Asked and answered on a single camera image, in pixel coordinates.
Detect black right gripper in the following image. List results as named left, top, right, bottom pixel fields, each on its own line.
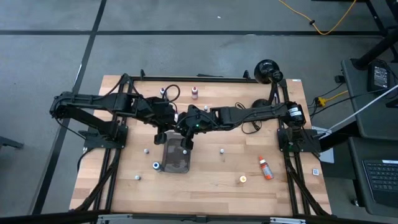
left=175, top=105, right=208, bottom=151

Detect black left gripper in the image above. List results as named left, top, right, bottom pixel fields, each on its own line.
left=146, top=98, right=177, bottom=146

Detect orange-red food coloring bottle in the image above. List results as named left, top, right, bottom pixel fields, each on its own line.
left=258, top=155, right=275, bottom=181

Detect smoky transparent plastic bin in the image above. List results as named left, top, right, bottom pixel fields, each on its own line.
left=162, top=132, right=192, bottom=174

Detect black desk lamp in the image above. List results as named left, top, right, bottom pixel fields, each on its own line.
left=249, top=58, right=284, bottom=114

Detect black crossbeam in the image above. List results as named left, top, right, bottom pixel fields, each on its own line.
left=0, top=210, right=398, bottom=224

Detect white paper sheet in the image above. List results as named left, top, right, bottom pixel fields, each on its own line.
left=312, top=126, right=336, bottom=164

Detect grey chair leg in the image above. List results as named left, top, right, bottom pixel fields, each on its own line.
left=0, top=136, right=25, bottom=151

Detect black side desk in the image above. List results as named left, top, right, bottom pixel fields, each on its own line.
left=348, top=136, right=398, bottom=218
left=341, top=58, right=398, bottom=141

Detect white rod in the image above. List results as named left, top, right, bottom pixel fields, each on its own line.
left=329, top=84, right=398, bottom=130

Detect black laptop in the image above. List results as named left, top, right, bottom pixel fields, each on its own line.
left=361, top=159, right=398, bottom=210

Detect black power adapter with label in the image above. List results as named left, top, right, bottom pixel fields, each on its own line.
left=368, top=62, right=392, bottom=92

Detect black stand legs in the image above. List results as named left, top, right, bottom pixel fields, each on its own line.
left=351, top=0, right=398, bottom=71

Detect black lamp cable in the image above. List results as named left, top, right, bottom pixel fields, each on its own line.
left=234, top=101, right=261, bottom=135

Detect black aluminium table frame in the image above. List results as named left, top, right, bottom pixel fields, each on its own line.
left=70, top=68, right=332, bottom=217

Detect silver bracket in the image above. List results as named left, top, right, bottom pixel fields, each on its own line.
left=96, top=213, right=134, bottom=224
left=269, top=217, right=307, bottom=224

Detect yellow extension cable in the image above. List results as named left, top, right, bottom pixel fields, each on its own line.
left=277, top=0, right=358, bottom=36

